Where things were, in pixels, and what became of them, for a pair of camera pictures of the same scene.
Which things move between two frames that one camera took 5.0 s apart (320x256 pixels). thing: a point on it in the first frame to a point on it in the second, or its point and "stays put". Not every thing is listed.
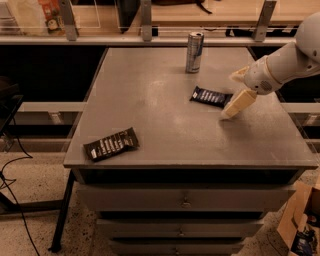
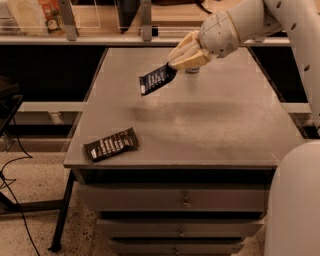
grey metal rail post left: (69, 20) stays put
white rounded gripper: (259, 77) to (216, 36)
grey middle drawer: (181, 228) stays put
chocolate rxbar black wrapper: (115, 143) stays put
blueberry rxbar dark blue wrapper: (209, 97) to (152, 80)
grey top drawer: (186, 198) stays put
